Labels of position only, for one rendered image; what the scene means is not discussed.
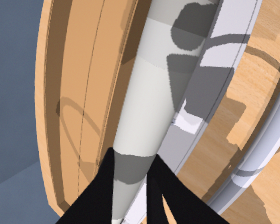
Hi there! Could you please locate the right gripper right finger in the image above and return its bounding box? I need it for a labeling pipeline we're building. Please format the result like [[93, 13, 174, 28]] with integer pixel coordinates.
[[146, 154, 230, 224]]

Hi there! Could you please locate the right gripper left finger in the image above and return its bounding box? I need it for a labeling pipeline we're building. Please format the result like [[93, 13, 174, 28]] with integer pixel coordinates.
[[55, 147, 115, 224]]

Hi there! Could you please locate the long brown cardboard carton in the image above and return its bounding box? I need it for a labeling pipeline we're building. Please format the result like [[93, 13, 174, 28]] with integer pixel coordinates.
[[43, 0, 151, 213]]

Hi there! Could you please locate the grey tube with white end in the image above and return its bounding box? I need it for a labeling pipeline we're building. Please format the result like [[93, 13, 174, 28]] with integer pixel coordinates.
[[206, 92, 280, 215]]

